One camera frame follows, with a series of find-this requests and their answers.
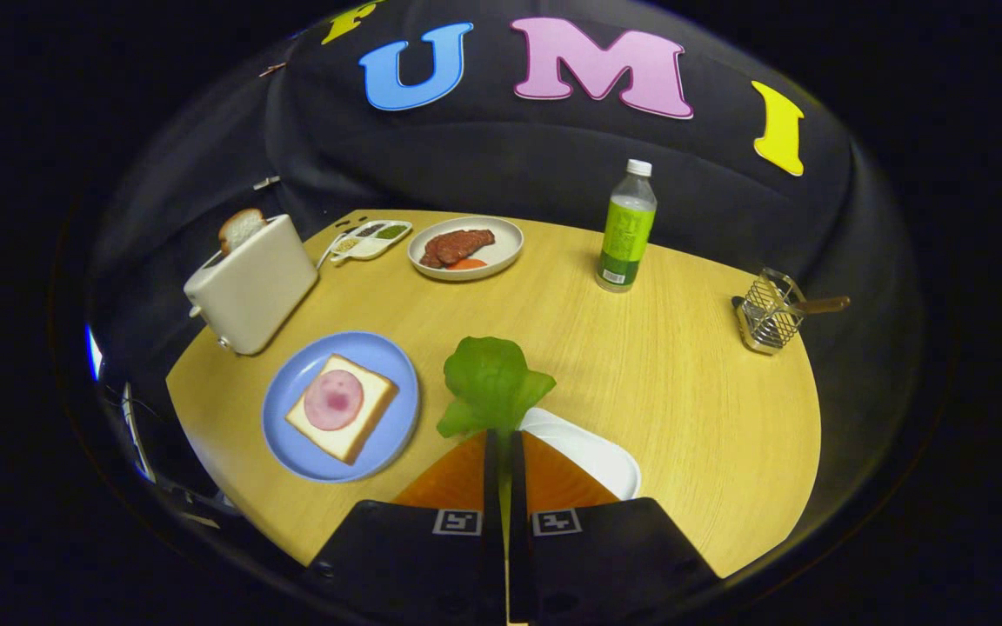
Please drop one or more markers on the white toaster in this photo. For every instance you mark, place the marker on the white toaster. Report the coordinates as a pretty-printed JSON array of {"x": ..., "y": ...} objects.
[{"x": 249, "y": 287}]

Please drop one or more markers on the round white meat plate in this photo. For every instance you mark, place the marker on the round white meat plate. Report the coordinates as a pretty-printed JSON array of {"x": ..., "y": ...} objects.
[{"x": 505, "y": 243}]

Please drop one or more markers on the brown toast slice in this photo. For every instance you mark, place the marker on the brown toast slice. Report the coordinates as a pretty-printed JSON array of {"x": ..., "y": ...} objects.
[{"x": 240, "y": 228}]

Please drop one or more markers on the pink ham slice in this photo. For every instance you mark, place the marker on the pink ham slice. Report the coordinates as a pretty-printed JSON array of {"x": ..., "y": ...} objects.
[{"x": 333, "y": 400}]

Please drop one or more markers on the green lettuce leaf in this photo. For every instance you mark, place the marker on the green lettuce leaf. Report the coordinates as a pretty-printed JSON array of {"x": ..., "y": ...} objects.
[{"x": 492, "y": 382}]

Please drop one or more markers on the white rounded square plate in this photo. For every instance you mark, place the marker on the white rounded square plate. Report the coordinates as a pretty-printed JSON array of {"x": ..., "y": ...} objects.
[{"x": 588, "y": 452}]

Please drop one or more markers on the silver clip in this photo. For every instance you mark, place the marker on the silver clip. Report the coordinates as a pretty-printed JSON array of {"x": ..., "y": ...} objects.
[{"x": 266, "y": 183}]

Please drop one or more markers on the copper clip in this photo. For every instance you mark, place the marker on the copper clip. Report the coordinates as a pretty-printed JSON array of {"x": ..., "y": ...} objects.
[{"x": 273, "y": 69}]

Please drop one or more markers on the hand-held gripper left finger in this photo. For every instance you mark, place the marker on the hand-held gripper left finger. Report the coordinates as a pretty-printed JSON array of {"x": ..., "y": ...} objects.
[{"x": 492, "y": 556}]

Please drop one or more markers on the brown meat piece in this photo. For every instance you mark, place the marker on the brown meat piece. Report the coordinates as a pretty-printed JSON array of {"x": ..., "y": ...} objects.
[
  {"x": 466, "y": 243},
  {"x": 431, "y": 252}
]

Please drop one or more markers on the white divided bean dish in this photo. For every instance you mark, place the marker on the white divided bean dish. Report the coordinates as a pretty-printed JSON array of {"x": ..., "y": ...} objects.
[{"x": 370, "y": 248}]

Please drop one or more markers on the blue plate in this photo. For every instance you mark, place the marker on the blue plate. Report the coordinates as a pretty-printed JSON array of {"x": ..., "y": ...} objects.
[{"x": 292, "y": 409}]

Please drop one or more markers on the white bread slice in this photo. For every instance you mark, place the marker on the white bread slice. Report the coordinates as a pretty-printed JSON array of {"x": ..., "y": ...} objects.
[{"x": 353, "y": 443}]

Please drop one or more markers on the red tomato slice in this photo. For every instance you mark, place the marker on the red tomato slice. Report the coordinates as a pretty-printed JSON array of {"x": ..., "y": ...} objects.
[{"x": 468, "y": 264}]

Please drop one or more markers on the black backdrop cloth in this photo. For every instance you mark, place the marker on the black backdrop cloth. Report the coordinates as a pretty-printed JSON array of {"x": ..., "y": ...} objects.
[{"x": 510, "y": 156}]

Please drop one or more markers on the green label drink bottle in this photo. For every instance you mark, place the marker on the green label drink bottle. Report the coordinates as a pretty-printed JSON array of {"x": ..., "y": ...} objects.
[{"x": 627, "y": 235}]

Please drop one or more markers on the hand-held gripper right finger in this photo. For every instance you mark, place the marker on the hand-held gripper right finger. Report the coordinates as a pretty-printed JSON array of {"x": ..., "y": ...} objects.
[{"x": 518, "y": 556}]

